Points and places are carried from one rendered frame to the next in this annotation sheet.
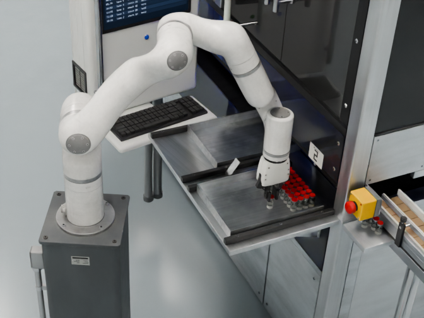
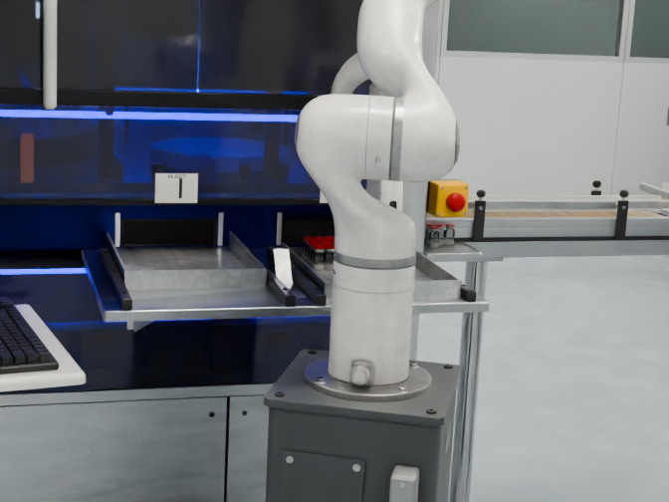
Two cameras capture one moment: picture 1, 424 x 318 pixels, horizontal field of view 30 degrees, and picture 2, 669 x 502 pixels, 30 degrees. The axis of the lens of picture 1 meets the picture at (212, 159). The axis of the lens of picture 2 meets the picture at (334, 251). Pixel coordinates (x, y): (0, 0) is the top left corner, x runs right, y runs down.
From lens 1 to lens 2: 2.96 m
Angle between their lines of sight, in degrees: 74
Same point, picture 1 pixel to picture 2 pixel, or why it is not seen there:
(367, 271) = not seen: hidden behind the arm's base
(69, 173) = (408, 245)
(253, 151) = (218, 264)
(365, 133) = not seen: hidden behind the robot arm
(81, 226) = (407, 376)
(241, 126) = (134, 262)
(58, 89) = not seen: outside the picture
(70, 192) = (404, 297)
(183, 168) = (248, 302)
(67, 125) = (441, 109)
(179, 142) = (158, 297)
